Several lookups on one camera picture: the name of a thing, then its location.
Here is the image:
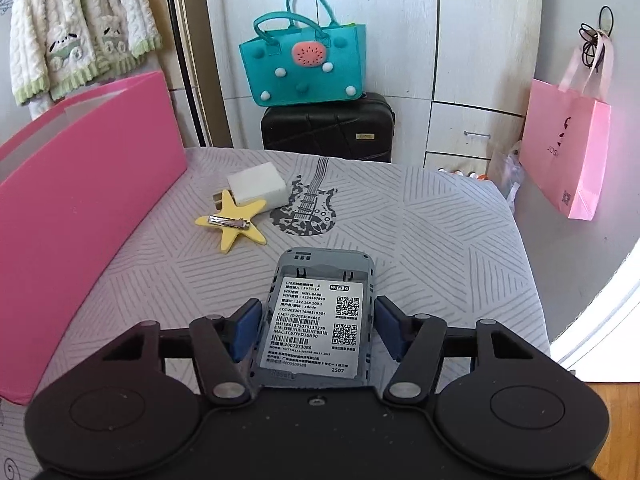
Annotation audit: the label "white green fleece robe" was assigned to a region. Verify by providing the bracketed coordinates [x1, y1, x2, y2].
[10, 0, 163, 108]

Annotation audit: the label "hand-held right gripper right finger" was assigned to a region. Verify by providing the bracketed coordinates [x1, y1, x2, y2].
[375, 296, 538, 406]

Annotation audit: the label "pink cardboard box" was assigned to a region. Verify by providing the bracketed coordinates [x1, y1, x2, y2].
[0, 71, 188, 406]

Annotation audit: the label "black hair ties on hook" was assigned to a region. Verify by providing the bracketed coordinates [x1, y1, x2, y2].
[579, 6, 615, 68]

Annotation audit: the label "pink paper bag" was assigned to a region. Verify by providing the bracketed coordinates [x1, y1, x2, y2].
[518, 30, 612, 221]

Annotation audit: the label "teal felt handbag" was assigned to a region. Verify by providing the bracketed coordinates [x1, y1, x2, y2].
[238, 0, 367, 107]

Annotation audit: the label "white charger plug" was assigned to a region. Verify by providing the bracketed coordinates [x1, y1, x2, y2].
[212, 162, 287, 213]

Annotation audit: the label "black suitcase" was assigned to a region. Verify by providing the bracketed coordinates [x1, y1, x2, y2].
[260, 91, 396, 164]

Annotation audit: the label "grey router with label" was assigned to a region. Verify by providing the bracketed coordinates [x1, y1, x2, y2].
[249, 247, 377, 390]

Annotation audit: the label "yellow star hair clip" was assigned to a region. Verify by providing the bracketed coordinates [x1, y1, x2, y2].
[195, 189, 268, 252]

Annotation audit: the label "white wardrobe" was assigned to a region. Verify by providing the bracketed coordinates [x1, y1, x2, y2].
[200, 0, 543, 173]

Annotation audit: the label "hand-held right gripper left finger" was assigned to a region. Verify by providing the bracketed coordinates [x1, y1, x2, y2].
[100, 299, 263, 407]

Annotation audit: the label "clear plastic bag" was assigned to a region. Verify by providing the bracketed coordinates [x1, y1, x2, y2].
[487, 140, 524, 206]

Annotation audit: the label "white door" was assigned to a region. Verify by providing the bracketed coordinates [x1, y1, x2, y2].
[547, 195, 640, 386]

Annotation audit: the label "black clothes rack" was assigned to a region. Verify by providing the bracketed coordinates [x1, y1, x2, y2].
[162, 0, 213, 148]

